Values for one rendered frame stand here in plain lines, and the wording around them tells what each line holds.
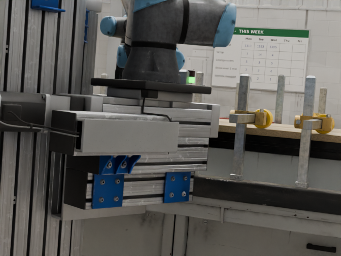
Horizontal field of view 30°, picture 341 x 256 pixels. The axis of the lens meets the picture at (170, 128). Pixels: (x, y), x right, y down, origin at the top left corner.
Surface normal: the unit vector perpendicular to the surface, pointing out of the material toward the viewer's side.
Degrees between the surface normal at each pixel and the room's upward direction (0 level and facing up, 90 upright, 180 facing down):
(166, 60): 73
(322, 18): 90
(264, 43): 90
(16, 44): 90
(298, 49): 90
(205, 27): 109
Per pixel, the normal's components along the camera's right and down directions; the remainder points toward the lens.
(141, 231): -0.33, 0.02
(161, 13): 0.17, 0.07
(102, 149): 0.67, 0.09
